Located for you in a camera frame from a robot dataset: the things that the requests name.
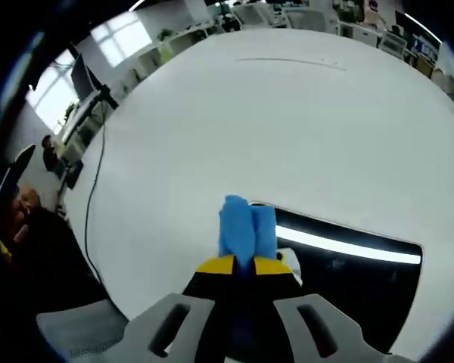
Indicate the black monitor on stand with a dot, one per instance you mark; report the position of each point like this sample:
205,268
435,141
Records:
83,77

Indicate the person's left hand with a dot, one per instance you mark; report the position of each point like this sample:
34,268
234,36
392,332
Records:
26,206

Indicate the bright window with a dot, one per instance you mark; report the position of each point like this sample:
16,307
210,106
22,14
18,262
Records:
53,94
121,41

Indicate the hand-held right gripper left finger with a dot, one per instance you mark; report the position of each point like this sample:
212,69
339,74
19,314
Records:
166,332

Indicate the potted green plant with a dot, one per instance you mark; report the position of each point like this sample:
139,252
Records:
165,35

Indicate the blue cleaning cloth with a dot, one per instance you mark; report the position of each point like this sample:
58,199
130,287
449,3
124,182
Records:
242,227

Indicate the small green plant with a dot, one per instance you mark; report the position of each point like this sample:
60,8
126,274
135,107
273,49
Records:
70,111

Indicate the person's dark clothing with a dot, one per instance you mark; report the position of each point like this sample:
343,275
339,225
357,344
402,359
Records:
56,257

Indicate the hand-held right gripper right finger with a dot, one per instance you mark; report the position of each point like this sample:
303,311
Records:
325,332

